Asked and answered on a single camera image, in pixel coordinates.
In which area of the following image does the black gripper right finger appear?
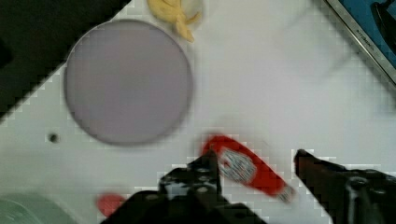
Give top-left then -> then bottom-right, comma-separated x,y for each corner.
293,149 -> 396,224

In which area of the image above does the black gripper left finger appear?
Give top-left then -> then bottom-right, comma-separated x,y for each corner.
159,150 -> 222,207

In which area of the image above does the red ketchup bottle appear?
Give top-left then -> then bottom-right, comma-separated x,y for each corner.
202,134 -> 295,203

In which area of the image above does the red toy strawberry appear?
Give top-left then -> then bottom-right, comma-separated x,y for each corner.
96,193 -> 126,217

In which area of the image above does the round grey plate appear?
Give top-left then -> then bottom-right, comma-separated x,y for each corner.
64,20 -> 193,146

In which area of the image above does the green oval colander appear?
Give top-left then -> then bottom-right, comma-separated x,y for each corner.
0,193 -> 78,224

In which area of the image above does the yellow plush toy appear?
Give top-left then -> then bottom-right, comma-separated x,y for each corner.
146,0 -> 202,43

